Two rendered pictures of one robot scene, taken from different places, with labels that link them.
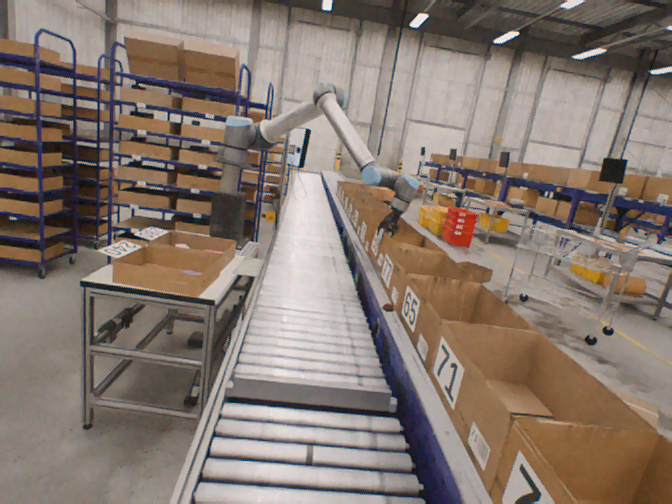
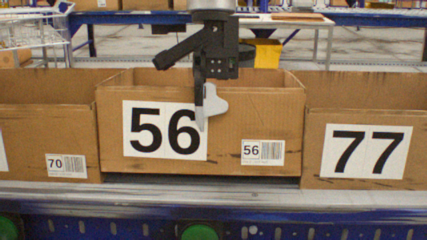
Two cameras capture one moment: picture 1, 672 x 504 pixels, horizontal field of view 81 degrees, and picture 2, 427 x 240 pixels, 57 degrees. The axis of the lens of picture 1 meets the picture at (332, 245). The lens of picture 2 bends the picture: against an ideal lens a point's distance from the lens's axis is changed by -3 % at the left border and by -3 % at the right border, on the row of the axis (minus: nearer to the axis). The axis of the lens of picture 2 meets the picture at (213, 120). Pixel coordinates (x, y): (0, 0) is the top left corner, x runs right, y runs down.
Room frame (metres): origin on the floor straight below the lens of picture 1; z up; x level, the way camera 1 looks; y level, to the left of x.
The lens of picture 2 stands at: (1.85, 0.45, 1.29)
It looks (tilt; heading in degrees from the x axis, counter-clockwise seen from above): 21 degrees down; 279
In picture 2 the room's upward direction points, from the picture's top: straight up
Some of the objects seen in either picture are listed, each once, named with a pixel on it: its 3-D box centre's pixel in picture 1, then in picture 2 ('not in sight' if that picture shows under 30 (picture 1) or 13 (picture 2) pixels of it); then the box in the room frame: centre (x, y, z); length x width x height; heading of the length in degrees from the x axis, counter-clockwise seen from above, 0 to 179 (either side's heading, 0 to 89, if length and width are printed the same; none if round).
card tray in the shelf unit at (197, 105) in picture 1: (212, 109); not in sight; (3.35, 1.15, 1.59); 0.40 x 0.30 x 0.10; 96
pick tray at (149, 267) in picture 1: (170, 269); not in sight; (1.70, 0.72, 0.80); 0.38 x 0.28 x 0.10; 89
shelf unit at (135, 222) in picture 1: (179, 178); not in sight; (3.38, 1.40, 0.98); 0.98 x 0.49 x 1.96; 96
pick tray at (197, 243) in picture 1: (194, 250); not in sight; (2.03, 0.74, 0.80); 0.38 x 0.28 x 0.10; 91
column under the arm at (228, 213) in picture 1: (228, 217); not in sight; (2.45, 0.69, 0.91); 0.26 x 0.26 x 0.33; 2
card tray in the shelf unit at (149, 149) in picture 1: (152, 149); not in sight; (3.32, 1.62, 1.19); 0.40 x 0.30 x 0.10; 95
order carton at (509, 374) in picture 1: (519, 397); not in sight; (0.82, -0.49, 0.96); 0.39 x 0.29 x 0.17; 5
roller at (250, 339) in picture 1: (311, 348); not in sight; (1.32, 0.02, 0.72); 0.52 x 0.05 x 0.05; 96
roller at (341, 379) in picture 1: (311, 379); not in sight; (1.13, 0.00, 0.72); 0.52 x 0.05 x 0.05; 96
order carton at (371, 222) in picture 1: (388, 237); (34, 119); (2.38, -0.33, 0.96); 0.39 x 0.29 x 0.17; 6
